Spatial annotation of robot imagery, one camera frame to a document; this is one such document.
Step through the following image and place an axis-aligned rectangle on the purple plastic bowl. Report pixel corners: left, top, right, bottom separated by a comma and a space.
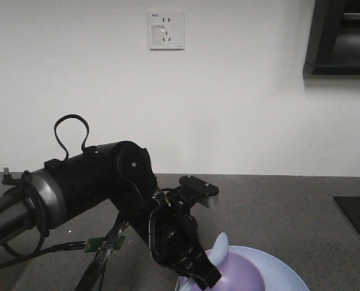
179, 253, 265, 291

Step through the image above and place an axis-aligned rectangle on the light blue plate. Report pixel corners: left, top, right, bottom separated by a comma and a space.
175, 245, 310, 291

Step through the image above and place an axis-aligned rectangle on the green circuit board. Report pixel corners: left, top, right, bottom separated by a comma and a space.
84, 236, 125, 253

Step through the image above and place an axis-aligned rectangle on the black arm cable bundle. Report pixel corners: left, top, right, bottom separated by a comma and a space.
0, 113, 129, 291

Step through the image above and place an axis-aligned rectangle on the white wall power socket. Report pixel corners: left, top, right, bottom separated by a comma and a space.
146, 10, 185, 50

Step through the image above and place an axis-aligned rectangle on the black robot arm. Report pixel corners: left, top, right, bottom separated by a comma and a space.
0, 141, 221, 290

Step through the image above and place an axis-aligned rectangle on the light blue plastic spoon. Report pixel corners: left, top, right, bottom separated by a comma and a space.
176, 232, 229, 291

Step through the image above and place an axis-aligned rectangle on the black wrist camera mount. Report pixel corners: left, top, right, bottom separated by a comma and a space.
167, 175, 219, 208

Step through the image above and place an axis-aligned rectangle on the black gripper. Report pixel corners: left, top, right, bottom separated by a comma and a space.
148, 199, 221, 288

